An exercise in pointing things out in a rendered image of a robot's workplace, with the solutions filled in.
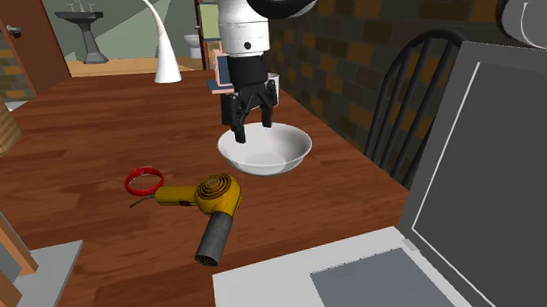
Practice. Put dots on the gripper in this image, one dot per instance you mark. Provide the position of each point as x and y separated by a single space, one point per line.
247 74

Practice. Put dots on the white bowl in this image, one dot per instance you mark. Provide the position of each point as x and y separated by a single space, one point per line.
273 149

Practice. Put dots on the stack of books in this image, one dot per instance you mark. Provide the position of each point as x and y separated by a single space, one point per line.
221 74

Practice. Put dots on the white toilet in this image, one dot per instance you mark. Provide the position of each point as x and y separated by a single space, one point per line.
192 42

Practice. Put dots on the yellow hair dryer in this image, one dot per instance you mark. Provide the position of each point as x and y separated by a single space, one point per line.
216 199

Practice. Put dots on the white desk lamp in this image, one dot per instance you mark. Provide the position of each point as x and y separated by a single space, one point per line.
162 49

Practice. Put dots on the black wooden chair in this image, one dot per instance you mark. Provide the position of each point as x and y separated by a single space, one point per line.
408 98

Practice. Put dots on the brown door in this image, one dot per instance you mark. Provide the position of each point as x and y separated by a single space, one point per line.
30 40

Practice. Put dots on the grey open laptop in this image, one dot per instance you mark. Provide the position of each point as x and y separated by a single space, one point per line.
477 195

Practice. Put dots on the brown and grey book rack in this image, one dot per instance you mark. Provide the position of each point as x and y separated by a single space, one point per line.
4 272

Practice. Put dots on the wall picture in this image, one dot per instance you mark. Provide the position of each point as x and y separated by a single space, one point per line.
208 21

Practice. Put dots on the grey pedestal sink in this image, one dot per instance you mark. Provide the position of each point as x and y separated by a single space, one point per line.
85 31

